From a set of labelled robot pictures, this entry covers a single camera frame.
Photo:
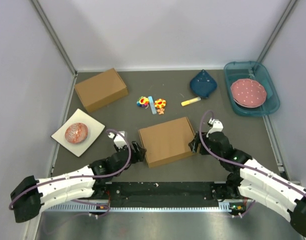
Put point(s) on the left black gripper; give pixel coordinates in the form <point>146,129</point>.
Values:
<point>138,155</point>

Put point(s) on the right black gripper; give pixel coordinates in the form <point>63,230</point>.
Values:
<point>194,144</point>

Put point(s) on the brown cardboard box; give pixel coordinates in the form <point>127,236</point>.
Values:
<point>167,142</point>
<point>101,90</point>

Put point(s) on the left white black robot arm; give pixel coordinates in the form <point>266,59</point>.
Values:
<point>33,196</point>

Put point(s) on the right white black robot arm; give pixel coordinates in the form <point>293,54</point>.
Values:
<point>248,178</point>

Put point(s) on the closed brown cardboard box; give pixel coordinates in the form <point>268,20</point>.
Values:
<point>101,90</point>

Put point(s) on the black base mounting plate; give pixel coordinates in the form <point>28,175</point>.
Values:
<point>165,194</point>

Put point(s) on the yellow highlighter pen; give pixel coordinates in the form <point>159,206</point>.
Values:
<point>190,101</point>

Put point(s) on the small orange patterned clip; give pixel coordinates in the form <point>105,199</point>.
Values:
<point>160,111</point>

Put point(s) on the light blue highlighter pen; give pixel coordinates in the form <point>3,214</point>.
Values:
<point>152,105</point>

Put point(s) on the white square board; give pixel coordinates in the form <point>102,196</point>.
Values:
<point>94,126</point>

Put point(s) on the rainbow plush flower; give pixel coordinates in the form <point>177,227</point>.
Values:
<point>143,102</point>

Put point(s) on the orange plush flower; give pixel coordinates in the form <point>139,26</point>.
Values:
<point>160,103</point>

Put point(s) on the dark blue teardrop dish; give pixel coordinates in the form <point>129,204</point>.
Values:
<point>203,84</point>

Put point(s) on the red patterned bowl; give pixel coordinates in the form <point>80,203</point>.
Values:
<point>76,133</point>

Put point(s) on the pink polka dot plate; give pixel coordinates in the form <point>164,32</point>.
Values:
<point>248,93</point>

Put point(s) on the teal transparent plastic bin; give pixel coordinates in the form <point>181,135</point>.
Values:
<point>256,71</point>

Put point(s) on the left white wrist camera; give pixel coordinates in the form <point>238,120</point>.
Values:
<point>118,140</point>

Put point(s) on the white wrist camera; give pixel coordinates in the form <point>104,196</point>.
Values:
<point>215,126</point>
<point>118,140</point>

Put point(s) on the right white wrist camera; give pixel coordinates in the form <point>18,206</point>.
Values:
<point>215,126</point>

